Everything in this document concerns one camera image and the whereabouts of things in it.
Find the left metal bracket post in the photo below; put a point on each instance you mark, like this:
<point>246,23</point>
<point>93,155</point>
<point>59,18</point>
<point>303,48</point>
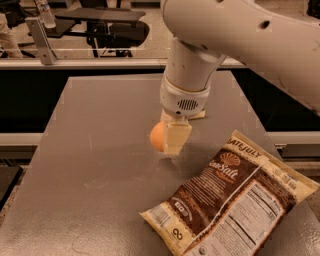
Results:
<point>38,33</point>

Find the black desk background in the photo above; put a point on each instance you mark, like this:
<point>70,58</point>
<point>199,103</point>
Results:
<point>67,19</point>

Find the green yellow sponge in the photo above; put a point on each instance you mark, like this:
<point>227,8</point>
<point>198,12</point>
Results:
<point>199,115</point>

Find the orange fruit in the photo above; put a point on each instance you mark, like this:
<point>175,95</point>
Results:
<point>157,136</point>

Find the clear plastic water bottle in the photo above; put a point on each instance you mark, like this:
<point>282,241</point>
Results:
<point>45,13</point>

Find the brown chip bag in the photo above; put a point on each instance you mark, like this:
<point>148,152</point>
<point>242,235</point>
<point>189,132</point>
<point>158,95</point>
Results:
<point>233,205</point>

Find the metal rail ledge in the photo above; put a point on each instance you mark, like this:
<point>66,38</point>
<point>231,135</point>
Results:
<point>84,64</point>

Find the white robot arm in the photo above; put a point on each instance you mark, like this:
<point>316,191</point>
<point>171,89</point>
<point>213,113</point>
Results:
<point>282,50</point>

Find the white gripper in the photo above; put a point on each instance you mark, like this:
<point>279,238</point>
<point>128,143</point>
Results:
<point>181,101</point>

